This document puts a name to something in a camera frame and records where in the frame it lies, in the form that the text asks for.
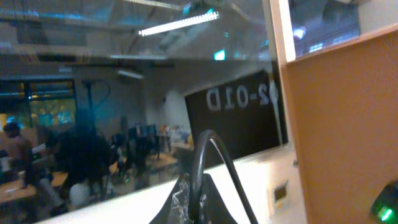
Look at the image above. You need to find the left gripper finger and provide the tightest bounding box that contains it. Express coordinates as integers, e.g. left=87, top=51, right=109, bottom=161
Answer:
left=150, top=174, right=236, bottom=224

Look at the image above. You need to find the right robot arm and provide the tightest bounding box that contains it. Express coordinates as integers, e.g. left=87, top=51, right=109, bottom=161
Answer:
left=371, top=180, right=397, bottom=224

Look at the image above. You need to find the black room number sign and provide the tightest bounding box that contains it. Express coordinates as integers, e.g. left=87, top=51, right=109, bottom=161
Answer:
left=185, top=70, right=288, bottom=159

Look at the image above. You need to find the ceiling fluorescent light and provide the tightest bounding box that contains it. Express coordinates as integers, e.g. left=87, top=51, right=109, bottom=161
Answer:
left=138, top=11, right=219, bottom=37

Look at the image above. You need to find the wall outlet plate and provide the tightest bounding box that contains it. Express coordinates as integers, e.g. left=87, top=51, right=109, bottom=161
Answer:
left=267, top=180, right=290, bottom=216

